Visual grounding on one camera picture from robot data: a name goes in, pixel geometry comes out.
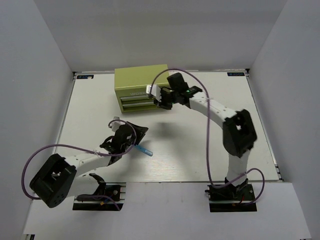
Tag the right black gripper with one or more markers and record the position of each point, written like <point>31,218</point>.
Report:
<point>162,104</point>

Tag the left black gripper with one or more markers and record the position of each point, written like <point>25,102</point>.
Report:
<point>140,131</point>

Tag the blue highlighter pen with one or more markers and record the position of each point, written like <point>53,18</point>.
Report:
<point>144,150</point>

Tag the drawer of chest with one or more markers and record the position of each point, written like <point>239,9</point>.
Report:
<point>135,98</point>

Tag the green metal drawer chest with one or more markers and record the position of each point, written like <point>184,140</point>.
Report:
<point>132,81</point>

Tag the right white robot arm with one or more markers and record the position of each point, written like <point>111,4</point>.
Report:
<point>238,131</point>

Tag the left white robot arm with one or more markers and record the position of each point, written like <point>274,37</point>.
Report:
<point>54,180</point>

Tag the right blue corner label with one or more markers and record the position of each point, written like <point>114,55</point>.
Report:
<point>235,74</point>

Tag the blue corner label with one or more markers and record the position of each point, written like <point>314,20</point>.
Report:
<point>84,77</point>
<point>235,74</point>

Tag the left blue corner label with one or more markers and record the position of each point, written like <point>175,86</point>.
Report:
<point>84,77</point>

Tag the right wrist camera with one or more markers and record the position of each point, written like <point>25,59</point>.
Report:
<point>154,91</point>

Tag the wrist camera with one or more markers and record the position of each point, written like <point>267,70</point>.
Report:
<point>154,91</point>
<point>115,124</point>

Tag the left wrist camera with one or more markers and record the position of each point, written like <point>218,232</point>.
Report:
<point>115,124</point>

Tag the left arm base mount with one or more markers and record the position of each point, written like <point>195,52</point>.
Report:
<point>106,198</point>

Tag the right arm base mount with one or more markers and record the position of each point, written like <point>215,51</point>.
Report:
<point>231,199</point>

